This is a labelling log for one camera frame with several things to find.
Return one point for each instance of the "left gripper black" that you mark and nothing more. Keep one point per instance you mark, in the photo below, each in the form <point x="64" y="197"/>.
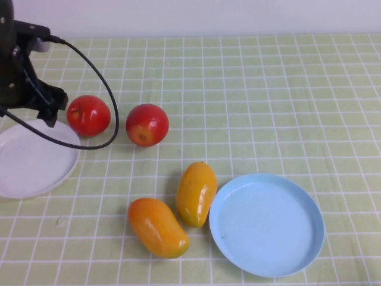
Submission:
<point x="10" y="71"/>

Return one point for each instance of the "red apple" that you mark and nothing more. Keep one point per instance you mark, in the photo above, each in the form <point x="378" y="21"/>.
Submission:
<point x="88" y="116"/>
<point x="147" y="125"/>

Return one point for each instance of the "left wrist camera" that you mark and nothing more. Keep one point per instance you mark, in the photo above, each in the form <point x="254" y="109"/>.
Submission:
<point x="29" y="29"/>

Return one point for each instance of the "orange tinted yellow mango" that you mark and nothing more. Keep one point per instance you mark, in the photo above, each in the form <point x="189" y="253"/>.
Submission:
<point x="157" y="228"/>

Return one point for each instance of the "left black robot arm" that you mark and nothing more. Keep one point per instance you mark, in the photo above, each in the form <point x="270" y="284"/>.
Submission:
<point x="6" y="12"/>

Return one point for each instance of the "light blue round plate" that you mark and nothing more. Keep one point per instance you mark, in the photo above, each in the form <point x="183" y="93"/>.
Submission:
<point x="268" y="226"/>

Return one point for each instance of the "white round plate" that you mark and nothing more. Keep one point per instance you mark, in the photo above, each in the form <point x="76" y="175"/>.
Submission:
<point x="35" y="167"/>

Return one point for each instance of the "green checked tablecloth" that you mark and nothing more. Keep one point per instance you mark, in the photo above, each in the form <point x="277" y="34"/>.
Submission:
<point x="268" y="89"/>

